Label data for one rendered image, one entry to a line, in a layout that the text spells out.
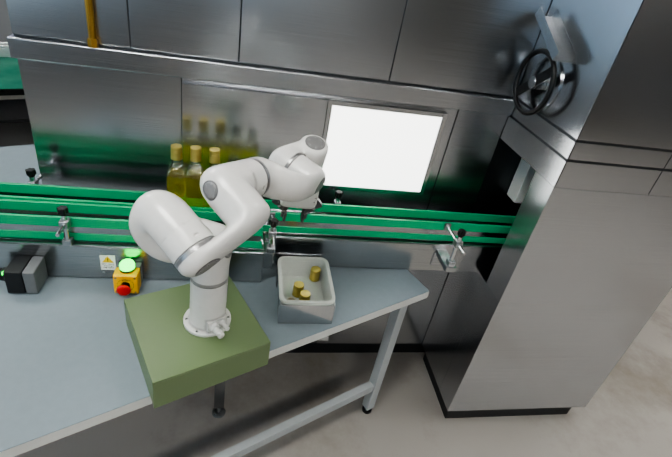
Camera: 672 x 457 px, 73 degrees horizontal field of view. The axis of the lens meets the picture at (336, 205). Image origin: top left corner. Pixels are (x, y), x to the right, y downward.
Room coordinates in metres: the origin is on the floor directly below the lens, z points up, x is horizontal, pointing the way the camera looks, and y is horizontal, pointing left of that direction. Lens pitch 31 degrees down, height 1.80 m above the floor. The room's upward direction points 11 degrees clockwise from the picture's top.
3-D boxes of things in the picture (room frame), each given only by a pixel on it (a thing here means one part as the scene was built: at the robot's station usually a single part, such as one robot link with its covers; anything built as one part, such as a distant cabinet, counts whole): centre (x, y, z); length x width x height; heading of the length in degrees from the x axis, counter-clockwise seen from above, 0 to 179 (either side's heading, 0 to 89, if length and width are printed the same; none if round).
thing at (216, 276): (0.88, 0.29, 1.08); 0.13 x 0.10 x 0.16; 82
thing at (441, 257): (1.34, -0.43, 0.90); 0.17 x 0.05 x 0.23; 14
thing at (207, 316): (0.86, 0.27, 0.92); 0.16 x 0.13 x 0.15; 49
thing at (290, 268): (1.12, 0.05, 0.80); 0.22 x 0.17 x 0.09; 14
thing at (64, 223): (1.00, 0.76, 0.94); 0.07 x 0.04 x 0.13; 14
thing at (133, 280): (1.02, 0.59, 0.79); 0.07 x 0.07 x 0.07; 14
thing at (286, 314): (1.15, 0.06, 0.79); 0.27 x 0.17 x 0.08; 14
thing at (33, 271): (0.95, 0.86, 0.79); 0.08 x 0.08 x 0.08; 14
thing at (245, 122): (1.47, 0.11, 1.15); 0.90 x 0.03 x 0.34; 104
